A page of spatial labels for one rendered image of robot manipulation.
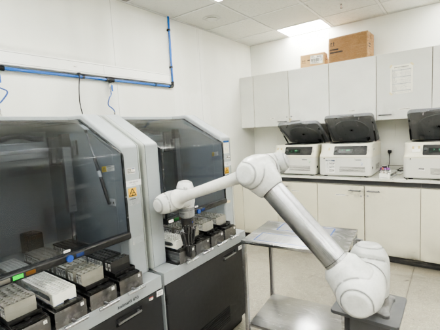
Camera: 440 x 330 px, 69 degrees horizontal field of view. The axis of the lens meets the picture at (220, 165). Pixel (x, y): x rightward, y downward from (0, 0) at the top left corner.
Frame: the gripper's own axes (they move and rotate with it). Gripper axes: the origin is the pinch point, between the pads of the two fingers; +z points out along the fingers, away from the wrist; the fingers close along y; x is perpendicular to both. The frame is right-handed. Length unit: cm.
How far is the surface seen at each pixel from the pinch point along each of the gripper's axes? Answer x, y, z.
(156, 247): -11.2, 14.6, -5.2
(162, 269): -6.6, 15.6, 6.5
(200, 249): -2.2, -12.6, 3.6
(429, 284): 108, -197, 80
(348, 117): 26, -246, -75
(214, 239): -2.2, -26.9, 2.2
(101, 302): -2, 57, 4
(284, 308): 34, -52, 52
